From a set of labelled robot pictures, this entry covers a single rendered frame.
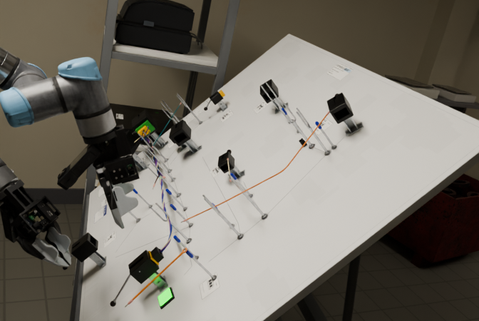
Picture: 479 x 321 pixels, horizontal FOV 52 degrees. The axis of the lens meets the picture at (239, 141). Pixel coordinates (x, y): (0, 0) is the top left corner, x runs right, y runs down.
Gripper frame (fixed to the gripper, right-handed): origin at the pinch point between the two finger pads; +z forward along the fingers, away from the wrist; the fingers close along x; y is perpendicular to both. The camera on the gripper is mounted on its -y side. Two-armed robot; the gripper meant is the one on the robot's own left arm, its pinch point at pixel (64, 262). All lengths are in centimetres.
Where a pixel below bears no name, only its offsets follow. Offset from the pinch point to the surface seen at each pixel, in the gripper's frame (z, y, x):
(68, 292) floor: 21, -167, 64
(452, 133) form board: 29, 70, 42
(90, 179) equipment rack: -15, -70, 62
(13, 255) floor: -15, -198, 69
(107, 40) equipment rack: -49, -29, 81
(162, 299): 21.0, 7.3, 7.5
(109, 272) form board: 11.5, -23.0, 17.8
